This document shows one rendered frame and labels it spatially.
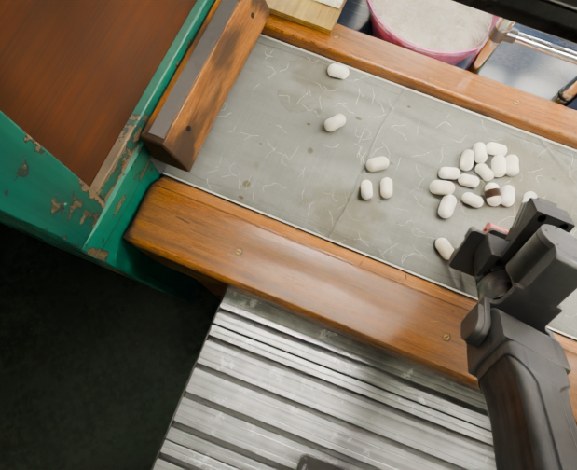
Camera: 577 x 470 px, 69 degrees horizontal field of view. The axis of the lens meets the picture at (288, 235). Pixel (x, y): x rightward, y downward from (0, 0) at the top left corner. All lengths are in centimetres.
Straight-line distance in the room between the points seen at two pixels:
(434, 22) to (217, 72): 42
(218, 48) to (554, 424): 57
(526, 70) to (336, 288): 59
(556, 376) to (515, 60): 67
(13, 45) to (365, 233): 48
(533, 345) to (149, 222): 50
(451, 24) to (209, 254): 59
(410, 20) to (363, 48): 14
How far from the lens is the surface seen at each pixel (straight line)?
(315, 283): 60
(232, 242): 61
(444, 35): 88
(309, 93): 74
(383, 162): 68
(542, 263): 49
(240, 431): 70
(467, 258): 61
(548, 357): 46
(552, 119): 82
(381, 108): 74
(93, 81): 51
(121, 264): 70
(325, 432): 70
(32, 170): 45
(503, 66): 96
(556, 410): 41
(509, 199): 73
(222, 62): 65
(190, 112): 61
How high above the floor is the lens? 136
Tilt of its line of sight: 75 degrees down
